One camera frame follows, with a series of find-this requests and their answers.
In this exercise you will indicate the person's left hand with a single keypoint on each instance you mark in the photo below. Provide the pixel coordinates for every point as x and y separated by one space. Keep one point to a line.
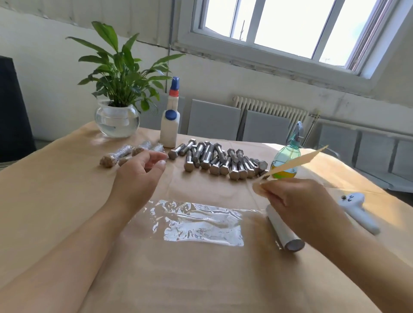
135 184

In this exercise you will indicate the person's right hand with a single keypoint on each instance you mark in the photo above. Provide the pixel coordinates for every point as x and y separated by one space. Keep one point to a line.
306 209

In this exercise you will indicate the white cling film roll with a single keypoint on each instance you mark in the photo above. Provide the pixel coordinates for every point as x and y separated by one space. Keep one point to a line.
284 233

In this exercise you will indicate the steel hex bolt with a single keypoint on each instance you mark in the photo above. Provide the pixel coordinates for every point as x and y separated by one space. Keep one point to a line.
116 156

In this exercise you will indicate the green spray bottle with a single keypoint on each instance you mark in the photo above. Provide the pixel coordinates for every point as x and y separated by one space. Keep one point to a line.
284 153

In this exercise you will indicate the cling film sheet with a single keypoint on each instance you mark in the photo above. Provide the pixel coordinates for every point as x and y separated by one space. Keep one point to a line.
200 222

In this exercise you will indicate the pile of steel bolts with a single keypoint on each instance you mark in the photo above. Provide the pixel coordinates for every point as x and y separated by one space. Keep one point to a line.
216 160

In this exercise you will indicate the person's left forearm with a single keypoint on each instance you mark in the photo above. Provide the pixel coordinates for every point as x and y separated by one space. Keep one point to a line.
58 271

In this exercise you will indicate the person's right forearm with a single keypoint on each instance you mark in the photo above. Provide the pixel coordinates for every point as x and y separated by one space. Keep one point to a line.
377 271

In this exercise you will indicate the white handheld controller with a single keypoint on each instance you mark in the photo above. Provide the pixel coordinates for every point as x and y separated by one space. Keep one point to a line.
358 213

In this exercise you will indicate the round glass vase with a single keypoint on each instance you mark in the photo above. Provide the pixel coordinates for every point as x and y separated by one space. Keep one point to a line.
117 121

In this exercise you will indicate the white glue bottle blue cap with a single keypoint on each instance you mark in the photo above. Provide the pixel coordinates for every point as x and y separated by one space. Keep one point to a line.
170 122

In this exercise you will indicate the grey chair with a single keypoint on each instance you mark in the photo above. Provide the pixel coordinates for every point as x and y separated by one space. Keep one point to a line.
337 143
213 120
387 158
150 113
266 127

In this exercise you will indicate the large brown paper table cover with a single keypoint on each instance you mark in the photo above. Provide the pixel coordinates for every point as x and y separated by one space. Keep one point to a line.
45 206

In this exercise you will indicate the white radiator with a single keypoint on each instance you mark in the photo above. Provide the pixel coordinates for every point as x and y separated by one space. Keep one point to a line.
271 108

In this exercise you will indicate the green leafy plant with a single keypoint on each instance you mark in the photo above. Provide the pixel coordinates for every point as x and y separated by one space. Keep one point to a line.
119 68

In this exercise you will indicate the black trash bin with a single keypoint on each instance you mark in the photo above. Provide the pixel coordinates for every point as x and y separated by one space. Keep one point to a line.
14 113

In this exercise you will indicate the white vertical blind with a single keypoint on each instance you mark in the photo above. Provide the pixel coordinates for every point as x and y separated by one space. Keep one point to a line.
84 16

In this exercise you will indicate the white framed window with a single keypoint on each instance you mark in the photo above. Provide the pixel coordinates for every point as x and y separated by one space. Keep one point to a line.
297 32

